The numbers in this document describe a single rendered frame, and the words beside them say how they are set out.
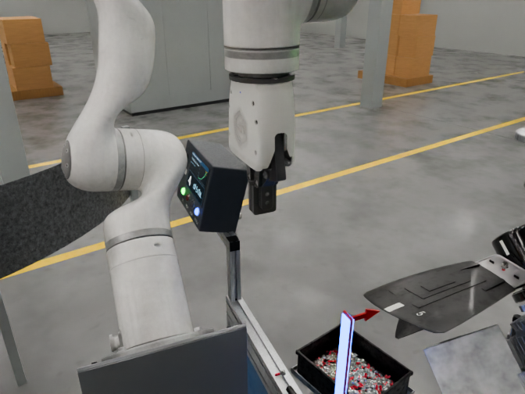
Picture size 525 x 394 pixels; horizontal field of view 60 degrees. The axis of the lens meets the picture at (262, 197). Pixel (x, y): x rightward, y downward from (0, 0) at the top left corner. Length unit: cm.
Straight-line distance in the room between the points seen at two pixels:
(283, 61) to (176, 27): 645
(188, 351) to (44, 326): 214
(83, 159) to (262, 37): 46
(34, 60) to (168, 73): 251
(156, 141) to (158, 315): 33
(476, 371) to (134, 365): 64
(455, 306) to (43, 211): 181
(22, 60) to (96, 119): 767
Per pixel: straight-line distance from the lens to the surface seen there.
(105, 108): 85
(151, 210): 83
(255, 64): 49
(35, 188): 220
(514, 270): 99
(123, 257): 81
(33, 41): 852
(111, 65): 87
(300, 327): 257
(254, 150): 51
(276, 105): 50
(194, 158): 132
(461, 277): 93
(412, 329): 115
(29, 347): 273
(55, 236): 232
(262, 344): 121
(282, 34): 50
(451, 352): 102
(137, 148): 88
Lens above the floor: 167
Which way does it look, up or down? 25 degrees down
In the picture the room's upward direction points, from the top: straight up
